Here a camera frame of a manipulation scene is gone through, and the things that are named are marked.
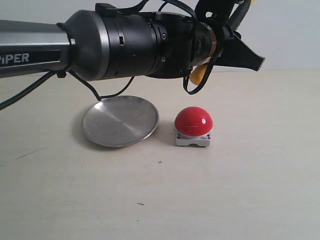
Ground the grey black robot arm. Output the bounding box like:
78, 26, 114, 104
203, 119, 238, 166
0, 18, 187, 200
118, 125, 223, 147
0, 0, 265, 81

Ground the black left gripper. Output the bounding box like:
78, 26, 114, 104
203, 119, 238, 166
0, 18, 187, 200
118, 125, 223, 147
195, 0, 265, 72

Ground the red dome button grey base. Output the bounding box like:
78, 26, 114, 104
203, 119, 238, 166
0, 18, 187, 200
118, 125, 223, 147
174, 106, 214, 147

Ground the round silver metal plate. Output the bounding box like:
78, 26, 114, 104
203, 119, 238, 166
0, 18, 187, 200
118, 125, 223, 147
81, 95, 160, 148

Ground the yellow black claw hammer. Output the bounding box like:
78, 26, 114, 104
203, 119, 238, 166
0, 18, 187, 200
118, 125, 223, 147
183, 0, 252, 88

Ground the black camera cable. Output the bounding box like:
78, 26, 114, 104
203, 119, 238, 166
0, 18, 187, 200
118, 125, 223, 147
0, 0, 218, 111

